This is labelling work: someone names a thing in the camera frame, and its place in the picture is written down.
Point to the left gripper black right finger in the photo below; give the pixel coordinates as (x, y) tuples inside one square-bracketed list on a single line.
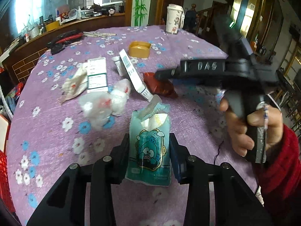
[(217, 194)]

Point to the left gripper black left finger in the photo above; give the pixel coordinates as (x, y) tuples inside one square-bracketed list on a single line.
[(64, 204)]

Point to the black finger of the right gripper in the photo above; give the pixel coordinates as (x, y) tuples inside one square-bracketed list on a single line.
[(166, 74)]

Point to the dark red snack wrapper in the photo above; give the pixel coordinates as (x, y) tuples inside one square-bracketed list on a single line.
[(160, 87)]

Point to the green white medicine box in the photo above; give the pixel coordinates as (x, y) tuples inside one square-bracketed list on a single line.
[(97, 75)]

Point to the white plastic bag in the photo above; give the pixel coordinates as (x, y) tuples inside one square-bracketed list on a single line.
[(99, 106)]

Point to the teal cartoon tissue pack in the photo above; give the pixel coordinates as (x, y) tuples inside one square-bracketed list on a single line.
[(149, 158)]

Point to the white red foil pouch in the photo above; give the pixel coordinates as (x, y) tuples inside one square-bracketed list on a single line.
[(75, 86)]

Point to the red knit sleeve forearm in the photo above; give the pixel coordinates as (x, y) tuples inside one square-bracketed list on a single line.
[(279, 177)]

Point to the person's right hand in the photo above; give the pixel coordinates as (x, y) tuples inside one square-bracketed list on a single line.
[(237, 128)]

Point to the yellow round lid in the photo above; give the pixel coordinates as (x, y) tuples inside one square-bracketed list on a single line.
[(139, 49)]

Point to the white floral lidded cup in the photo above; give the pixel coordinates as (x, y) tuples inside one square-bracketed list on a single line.
[(175, 18)]

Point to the red mesh waste basket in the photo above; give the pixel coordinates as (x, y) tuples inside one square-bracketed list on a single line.
[(4, 187)]

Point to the wooden chopsticks bundle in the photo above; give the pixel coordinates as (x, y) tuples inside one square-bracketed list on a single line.
[(98, 35)]

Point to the purple floral tablecloth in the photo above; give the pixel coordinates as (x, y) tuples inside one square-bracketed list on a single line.
[(47, 135)]

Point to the red framed white board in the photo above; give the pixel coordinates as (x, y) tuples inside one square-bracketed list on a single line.
[(4, 132)]

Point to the black red folded umbrella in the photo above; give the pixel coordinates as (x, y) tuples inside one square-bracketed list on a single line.
[(58, 44)]

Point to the brick pattern wooden counter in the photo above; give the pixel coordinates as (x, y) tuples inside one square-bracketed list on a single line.
[(19, 64)]

